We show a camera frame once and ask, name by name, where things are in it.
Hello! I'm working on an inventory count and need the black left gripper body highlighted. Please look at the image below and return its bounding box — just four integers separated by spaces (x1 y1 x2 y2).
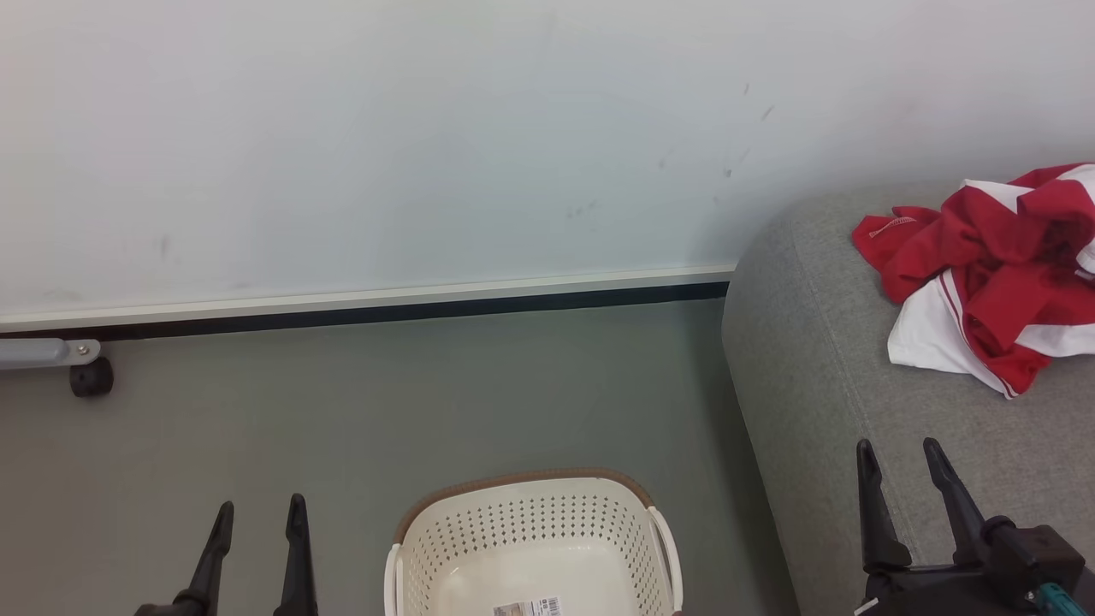
133 589 210 616

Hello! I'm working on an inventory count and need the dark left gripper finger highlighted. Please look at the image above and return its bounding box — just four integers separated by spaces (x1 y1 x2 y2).
273 494 320 616
175 501 235 616

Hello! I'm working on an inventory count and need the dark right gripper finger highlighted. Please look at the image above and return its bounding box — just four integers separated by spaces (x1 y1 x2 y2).
855 439 913 576
922 437 995 567

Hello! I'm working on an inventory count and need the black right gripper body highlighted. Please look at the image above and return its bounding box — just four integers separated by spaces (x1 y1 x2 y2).
854 518 1095 616

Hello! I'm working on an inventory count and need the red and white garment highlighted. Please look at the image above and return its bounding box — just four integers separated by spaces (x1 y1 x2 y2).
851 162 1095 400

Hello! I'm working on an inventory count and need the cream perforated laundry basket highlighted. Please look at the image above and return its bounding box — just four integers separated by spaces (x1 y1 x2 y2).
382 468 684 616

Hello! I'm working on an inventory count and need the grey fabric sofa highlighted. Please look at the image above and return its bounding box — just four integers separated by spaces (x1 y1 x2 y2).
720 178 1095 616

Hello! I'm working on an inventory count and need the white barcode label sticker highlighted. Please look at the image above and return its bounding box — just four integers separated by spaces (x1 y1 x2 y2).
492 595 564 616

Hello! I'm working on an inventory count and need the grey metal stand leg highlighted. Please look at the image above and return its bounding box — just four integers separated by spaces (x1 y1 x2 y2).
0 338 103 371

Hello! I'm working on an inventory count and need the white and black baseboard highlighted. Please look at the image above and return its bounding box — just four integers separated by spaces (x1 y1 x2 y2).
0 264 737 342

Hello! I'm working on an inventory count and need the teal plug cable right gripper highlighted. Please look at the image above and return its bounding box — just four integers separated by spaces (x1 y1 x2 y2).
1033 582 1089 616

